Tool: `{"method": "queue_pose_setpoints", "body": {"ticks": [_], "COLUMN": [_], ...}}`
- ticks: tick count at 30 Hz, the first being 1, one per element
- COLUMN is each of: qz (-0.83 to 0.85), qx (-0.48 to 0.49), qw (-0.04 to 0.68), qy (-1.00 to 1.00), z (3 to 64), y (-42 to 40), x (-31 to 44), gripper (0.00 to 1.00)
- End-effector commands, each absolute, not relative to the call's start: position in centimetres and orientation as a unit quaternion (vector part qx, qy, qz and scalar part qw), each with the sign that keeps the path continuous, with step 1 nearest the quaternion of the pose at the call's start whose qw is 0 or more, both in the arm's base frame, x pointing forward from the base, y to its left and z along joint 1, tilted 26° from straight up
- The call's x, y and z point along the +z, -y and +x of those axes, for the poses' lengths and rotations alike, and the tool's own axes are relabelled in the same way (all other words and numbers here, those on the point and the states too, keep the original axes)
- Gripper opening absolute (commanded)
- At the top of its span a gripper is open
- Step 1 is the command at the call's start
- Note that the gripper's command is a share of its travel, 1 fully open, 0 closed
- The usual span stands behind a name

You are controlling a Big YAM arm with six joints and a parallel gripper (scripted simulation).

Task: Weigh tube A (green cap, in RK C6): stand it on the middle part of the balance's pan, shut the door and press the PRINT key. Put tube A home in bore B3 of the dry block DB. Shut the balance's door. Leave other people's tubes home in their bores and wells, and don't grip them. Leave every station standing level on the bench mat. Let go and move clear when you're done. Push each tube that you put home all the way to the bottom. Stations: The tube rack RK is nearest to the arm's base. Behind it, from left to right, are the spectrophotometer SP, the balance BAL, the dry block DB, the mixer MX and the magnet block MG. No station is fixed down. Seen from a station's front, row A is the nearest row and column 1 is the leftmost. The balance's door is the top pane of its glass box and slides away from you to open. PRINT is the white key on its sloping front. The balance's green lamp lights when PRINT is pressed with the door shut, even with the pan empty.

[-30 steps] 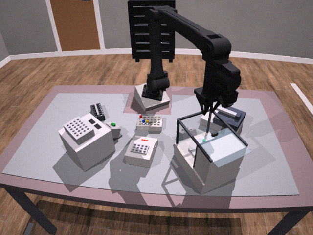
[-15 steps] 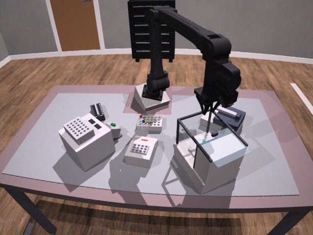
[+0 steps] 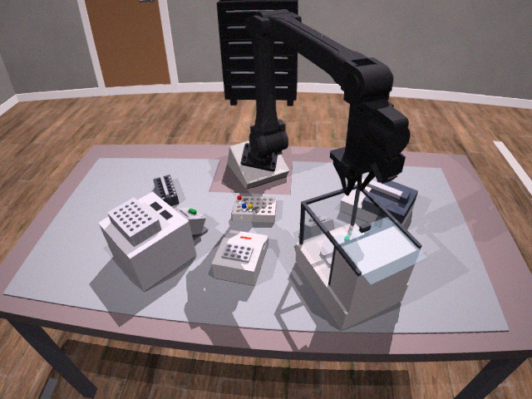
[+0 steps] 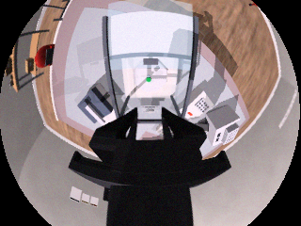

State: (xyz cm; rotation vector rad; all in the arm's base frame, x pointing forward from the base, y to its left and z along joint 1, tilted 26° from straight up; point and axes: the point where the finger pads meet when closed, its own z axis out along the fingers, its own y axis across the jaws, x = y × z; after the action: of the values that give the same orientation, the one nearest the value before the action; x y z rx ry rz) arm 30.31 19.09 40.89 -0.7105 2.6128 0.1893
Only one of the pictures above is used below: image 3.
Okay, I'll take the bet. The white tube rack with holes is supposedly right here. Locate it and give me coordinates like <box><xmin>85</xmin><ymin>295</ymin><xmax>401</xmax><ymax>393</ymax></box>
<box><xmin>232</xmin><ymin>196</ymin><xmax>277</xmax><ymax>223</ymax></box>

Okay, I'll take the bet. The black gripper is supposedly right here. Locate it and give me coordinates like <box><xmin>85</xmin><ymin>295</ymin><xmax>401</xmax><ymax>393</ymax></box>
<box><xmin>330</xmin><ymin>129</ymin><xmax>375</xmax><ymax>196</ymax></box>

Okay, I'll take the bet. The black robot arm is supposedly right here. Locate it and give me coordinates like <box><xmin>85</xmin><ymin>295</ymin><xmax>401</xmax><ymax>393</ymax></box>
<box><xmin>241</xmin><ymin>9</ymin><xmax>411</xmax><ymax>184</ymax></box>

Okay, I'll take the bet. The light grey bench mat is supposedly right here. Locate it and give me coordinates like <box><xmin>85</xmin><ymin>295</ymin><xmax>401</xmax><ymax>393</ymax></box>
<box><xmin>3</xmin><ymin>158</ymin><xmax>509</xmax><ymax>333</ymax></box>

